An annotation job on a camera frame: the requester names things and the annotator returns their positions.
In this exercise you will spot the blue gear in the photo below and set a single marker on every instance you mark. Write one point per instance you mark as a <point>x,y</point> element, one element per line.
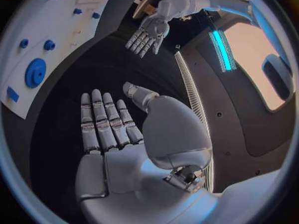
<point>35,72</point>

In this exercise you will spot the white task board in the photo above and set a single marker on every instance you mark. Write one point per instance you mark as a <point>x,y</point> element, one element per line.
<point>58,26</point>

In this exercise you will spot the blue round plug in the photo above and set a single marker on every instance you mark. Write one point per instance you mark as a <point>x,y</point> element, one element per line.
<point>49,45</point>
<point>23,43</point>

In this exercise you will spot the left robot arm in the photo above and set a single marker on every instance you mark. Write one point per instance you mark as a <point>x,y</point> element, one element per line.
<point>186,1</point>

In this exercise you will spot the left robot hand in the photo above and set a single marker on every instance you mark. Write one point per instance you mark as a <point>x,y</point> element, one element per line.
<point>151,29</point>

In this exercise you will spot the blue peg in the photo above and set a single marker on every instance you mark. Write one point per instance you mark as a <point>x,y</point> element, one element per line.
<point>77,11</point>
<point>95,15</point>

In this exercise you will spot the blue block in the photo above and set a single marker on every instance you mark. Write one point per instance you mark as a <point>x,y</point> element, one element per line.
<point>12,94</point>

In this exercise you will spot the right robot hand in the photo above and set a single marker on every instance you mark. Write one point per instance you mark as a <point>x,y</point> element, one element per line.
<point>130,171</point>

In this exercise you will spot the glowing light bar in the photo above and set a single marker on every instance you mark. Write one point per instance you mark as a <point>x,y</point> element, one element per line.
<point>223,50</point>

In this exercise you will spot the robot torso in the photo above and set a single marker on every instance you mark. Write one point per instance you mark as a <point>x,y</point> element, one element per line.
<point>236,119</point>

